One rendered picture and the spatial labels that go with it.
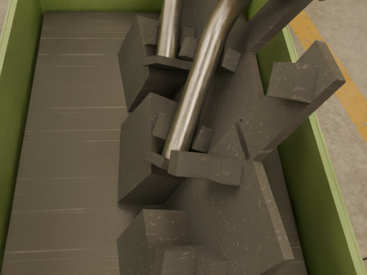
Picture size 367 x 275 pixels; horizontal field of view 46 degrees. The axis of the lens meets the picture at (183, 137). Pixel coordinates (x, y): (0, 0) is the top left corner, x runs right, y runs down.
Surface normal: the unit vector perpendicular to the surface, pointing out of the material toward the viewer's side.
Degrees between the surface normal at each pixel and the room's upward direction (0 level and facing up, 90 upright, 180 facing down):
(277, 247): 67
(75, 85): 0
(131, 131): 60
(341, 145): 0
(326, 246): 90
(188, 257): 45
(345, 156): 0
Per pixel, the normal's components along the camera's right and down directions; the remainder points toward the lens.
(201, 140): 0.46, 0.15
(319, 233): -0.99, 0.02
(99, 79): 0.07, -0.57
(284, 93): -0.88, -0.12
